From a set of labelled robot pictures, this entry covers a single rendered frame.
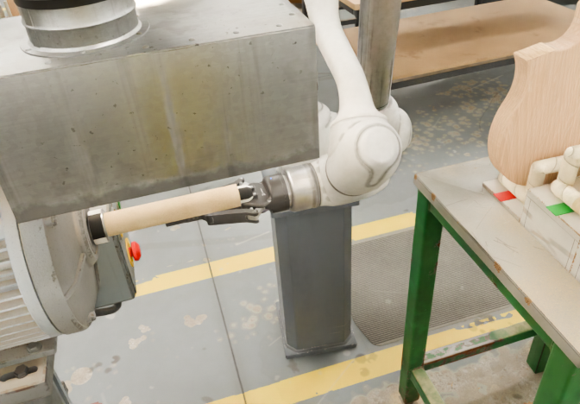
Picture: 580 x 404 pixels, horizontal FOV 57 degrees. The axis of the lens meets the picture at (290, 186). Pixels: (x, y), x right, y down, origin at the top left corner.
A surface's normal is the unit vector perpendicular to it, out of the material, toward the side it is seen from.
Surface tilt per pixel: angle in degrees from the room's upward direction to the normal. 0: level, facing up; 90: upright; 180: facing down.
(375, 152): 53
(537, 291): 0
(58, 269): 81
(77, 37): 90
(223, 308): 0
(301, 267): 90
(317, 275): 90
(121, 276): 90
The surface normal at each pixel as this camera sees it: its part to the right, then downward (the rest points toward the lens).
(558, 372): -0.95, 0.22
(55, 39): -0.14, 0.58
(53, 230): 0.92, -0.26
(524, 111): 0.26, 0.55
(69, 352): -0.06, -0.81
